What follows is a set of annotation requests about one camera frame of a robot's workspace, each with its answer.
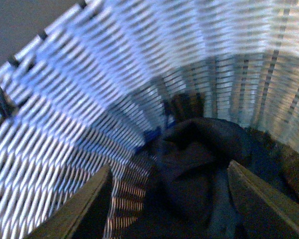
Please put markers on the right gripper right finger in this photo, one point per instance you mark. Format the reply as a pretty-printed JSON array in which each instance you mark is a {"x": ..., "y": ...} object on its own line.
[{"x": 267, "y": 213}]

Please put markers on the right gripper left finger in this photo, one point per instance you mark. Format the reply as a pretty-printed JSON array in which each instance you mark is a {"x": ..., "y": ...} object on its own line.
[{"x": 84, "y": 215}]

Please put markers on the dark navy mesh garment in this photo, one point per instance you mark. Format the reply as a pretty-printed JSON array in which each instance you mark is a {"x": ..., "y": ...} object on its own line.
[{"x": 191, "y": 198}]

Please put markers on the white wicker laundry basket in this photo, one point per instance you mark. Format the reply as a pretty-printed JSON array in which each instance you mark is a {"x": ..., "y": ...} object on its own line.
[{"x": 93, "y": 88}]

